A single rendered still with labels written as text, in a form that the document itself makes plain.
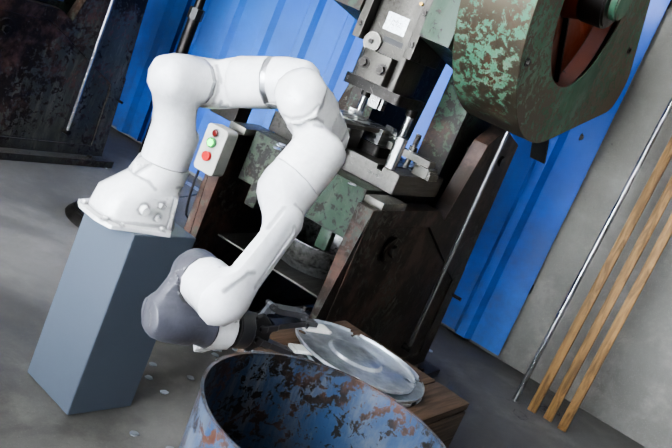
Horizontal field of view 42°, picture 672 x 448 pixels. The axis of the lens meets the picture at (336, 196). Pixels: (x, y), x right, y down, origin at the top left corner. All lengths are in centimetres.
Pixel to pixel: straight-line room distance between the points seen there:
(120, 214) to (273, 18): 237
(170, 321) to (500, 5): 101
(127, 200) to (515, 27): 93
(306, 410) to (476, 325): 211
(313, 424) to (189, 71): 76
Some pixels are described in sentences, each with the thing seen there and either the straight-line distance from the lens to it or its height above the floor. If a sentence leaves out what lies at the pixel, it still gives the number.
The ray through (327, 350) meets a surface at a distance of 188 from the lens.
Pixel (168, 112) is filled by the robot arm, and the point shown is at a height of 71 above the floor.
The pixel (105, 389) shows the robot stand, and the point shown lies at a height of 6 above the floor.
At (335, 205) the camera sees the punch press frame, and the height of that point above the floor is 57.
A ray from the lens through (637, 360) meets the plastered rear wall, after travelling 350.
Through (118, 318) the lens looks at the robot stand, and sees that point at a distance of 200.
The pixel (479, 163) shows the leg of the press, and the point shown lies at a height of 78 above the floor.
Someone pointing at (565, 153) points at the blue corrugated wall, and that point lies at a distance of 349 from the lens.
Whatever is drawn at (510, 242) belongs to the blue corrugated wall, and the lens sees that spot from 353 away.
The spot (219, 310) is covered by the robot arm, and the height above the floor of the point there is 51.
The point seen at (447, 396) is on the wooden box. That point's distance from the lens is 203.
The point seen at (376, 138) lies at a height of 75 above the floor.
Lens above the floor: 106
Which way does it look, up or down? 12 degrees down
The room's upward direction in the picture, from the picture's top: 23 degrees clockwise
